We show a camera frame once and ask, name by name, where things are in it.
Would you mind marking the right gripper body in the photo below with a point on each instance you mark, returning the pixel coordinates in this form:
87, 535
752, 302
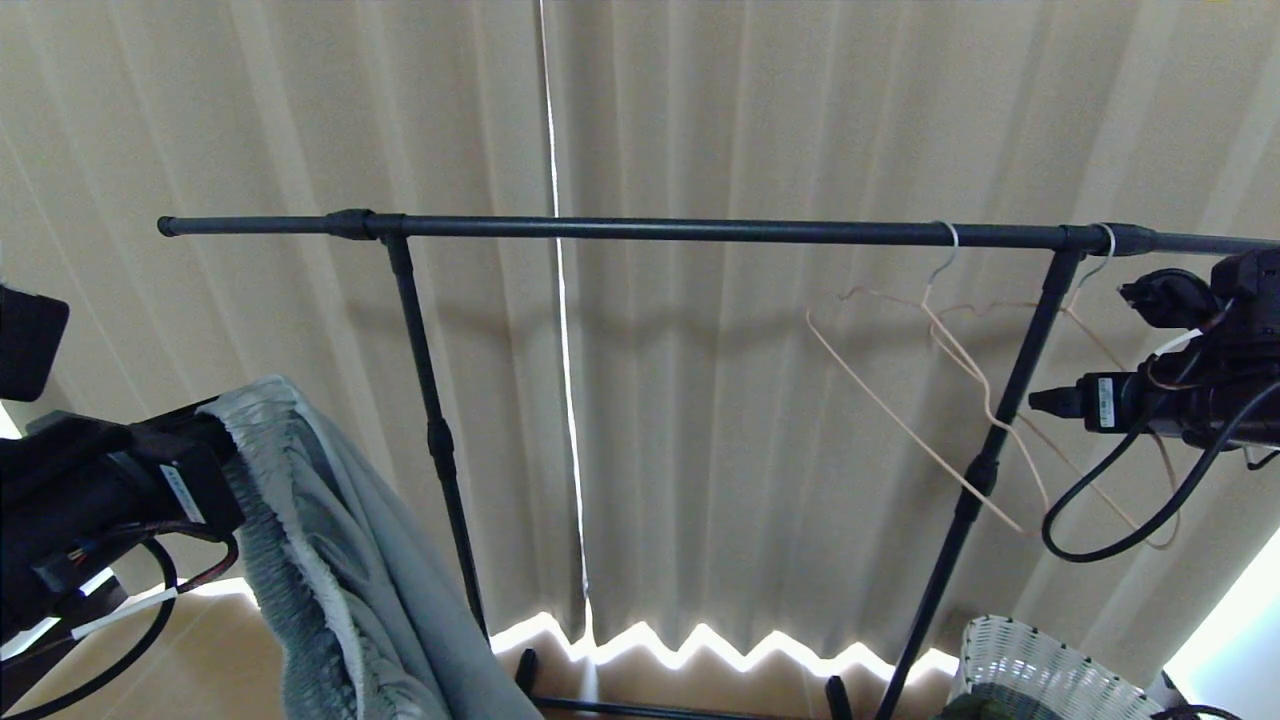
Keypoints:
1128, 402

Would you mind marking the white laundry basket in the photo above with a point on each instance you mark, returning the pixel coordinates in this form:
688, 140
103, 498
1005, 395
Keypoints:
1030, 655

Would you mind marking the pink clothes hanger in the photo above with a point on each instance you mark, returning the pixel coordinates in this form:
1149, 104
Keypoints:
1100, 500
900, 409

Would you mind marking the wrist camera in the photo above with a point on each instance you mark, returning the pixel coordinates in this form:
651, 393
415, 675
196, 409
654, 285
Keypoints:
1250, 290
30, 340

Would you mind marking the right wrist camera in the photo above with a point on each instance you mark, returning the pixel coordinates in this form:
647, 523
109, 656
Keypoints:
1250, 290

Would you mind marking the beige curtain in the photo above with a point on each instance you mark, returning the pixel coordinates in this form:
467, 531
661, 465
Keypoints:
750, 100

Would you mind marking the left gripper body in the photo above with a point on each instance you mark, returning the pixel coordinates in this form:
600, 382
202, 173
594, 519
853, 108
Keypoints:
100, 500

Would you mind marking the black clothes rack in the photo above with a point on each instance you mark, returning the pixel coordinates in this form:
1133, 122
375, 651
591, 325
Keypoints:
650, 228

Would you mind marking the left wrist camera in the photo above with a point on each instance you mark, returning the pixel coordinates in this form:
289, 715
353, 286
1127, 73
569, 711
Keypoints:
30, 340

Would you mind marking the pale grey shorts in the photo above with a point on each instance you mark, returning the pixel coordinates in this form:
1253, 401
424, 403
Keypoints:
350, 570

